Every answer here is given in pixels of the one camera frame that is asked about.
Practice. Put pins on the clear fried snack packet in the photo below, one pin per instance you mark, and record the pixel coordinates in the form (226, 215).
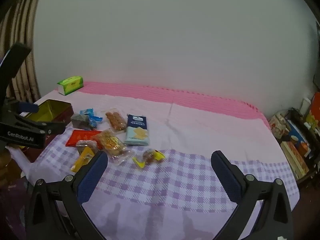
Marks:
(115, 120)

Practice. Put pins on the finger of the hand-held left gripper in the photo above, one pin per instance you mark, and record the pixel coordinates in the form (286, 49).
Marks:
(47, 127)
(28, 107)

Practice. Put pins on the green tissue box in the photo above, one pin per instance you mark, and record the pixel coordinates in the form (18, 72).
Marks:
(70, 83)

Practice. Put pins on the grey snack packet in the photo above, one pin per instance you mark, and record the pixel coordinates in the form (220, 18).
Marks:
(80, 121)

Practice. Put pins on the blue candy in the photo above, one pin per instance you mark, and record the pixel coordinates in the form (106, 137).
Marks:
(86, 112)
(95, 120)

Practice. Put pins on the yellow snack packet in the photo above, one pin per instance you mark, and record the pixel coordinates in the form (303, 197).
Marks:
(82, 160)

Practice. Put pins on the gold rectangular tin box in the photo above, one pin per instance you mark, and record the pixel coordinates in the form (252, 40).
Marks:
(50, 108)

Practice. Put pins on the small yellow-ended candy packet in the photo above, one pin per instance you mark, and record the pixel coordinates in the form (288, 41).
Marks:
(149, 157)

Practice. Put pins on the beige patterned curtain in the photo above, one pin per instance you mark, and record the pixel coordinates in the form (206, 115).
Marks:
(21, 30)

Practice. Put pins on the orange upright box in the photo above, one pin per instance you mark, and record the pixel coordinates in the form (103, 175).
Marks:
(314, 115)

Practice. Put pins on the orange flat box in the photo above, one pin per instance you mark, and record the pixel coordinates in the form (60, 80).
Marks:
(295, 158)

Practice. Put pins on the blue cracker packet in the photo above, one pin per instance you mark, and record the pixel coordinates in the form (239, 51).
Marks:
(137, 130)

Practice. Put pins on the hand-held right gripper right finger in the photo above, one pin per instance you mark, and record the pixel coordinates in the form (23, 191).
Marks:
(226, 177)

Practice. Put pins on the red snack packet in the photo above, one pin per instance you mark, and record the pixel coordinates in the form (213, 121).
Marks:
(81, 137)

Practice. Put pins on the clear gold-print pastry packet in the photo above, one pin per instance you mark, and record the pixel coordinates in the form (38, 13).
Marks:
(110, 142)

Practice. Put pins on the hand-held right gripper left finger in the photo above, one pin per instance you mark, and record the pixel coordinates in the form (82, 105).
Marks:
(92, 177)

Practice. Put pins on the red white patterned packet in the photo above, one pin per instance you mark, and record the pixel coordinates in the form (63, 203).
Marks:
(278, 126)

